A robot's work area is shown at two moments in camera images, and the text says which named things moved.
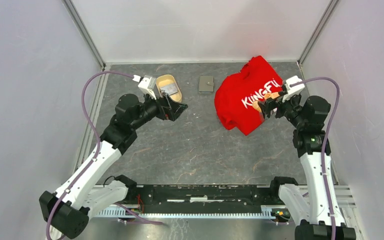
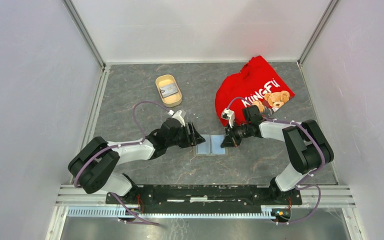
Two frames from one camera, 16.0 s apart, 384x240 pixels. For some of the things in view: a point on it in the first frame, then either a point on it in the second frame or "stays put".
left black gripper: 169,109 → 191,140
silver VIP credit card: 170,89 stays put
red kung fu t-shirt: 235,96 stays put
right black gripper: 266,107 → 227,141
